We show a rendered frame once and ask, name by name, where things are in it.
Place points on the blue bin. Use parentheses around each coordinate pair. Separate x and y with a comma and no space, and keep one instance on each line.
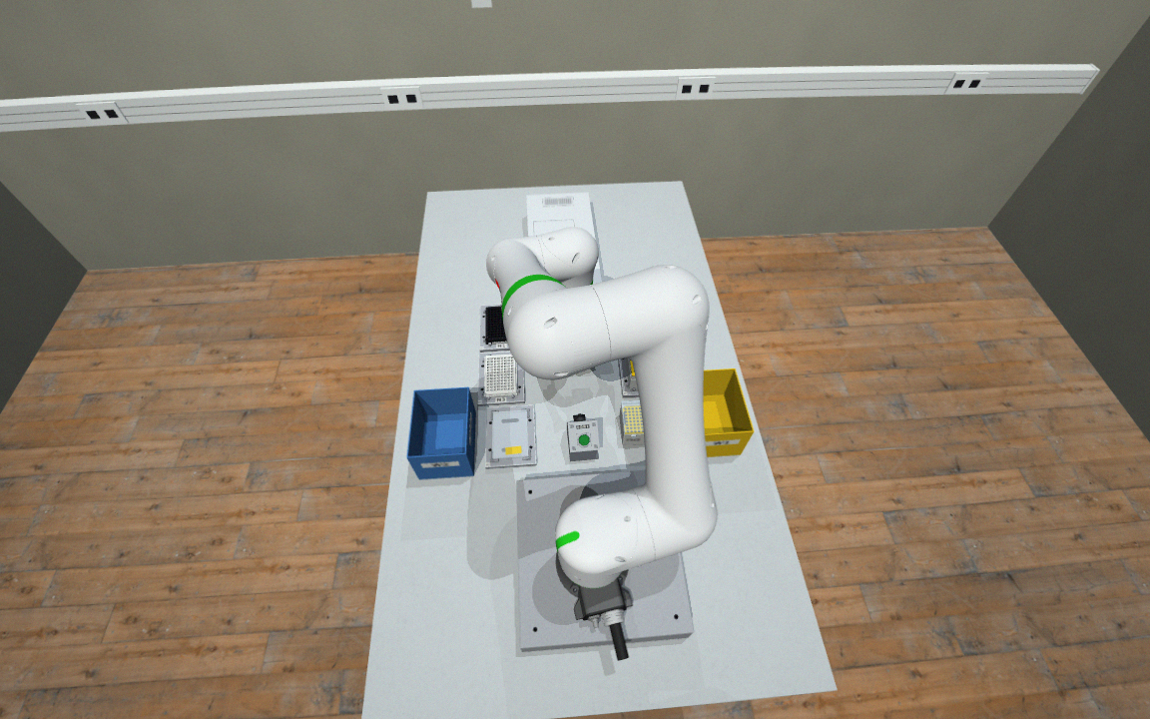
(437,447)

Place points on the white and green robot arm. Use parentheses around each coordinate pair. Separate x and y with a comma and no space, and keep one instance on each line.
(560,324)

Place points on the yellow waste bin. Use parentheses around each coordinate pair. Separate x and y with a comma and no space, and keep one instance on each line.
(728,427)

